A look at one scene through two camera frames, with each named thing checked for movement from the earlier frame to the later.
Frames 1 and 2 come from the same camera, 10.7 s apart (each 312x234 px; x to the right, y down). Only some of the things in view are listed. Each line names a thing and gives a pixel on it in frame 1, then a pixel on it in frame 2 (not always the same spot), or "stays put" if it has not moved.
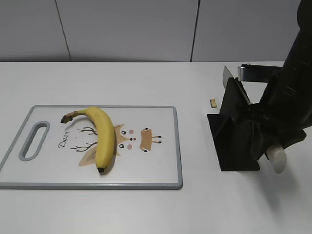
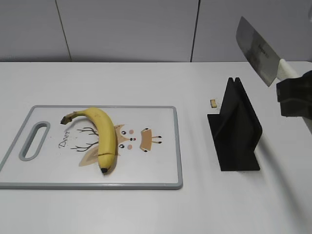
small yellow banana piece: [213, 103] stays put
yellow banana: [105, 132] stays put
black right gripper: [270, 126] → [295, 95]
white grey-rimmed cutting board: [47, 154] stays put
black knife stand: [234, 131] stays put
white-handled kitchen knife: [275, 151] → [261, 55]
